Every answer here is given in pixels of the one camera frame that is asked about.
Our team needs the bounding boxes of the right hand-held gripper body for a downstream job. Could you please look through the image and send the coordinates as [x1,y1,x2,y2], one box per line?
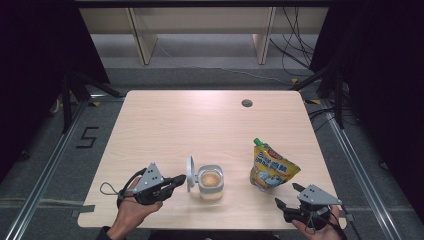
[283,184,343,232]

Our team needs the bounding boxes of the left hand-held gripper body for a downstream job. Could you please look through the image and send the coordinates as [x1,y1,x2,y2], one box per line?
[126,162,168,206]

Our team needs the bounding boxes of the clear jar with white lid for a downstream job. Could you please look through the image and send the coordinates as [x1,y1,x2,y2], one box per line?
[185,155,225,202]

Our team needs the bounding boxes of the thin grey cord loop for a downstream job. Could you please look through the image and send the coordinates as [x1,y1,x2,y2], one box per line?
[99,181,120,197]

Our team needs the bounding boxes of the yellow seasoning pouch green cap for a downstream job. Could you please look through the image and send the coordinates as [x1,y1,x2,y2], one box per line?
[249,137,302,193]

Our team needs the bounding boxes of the black floor cables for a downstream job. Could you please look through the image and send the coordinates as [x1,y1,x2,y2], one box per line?
[307,107,338,132]

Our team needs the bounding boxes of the person's right hand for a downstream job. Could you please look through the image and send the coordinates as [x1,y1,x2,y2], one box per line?
[291,204,342,240]

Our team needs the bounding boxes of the bundle of black cables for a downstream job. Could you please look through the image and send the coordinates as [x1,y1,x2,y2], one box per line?
[268,6,316,77]

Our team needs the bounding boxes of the light wooden desk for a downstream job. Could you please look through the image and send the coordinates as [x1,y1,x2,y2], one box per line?
[79,7,330,66]

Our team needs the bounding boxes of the aluminium floor rail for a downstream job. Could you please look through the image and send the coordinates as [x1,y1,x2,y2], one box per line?
[3,99,88,240]
[320,99,405,240]

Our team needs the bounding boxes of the thin white floor cable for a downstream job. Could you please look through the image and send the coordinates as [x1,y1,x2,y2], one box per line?
[156,43,295,85]

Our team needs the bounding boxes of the black wrist strap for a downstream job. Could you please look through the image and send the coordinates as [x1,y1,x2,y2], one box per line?
[328,208,348,240]
[116,167,148,209]

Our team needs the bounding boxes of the grey floor tape strip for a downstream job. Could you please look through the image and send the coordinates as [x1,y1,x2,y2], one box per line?
[70,204,96,218]

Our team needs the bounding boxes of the black curtain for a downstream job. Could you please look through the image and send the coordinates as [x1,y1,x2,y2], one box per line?
[0,0,112,183]
[309,0,424,216]

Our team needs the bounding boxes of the person's left hand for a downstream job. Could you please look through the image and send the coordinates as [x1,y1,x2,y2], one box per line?
[111,176,164,235]

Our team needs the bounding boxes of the black metal stand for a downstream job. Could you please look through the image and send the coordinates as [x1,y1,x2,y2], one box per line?
[289,61,346,130]
[59,70,126,135]

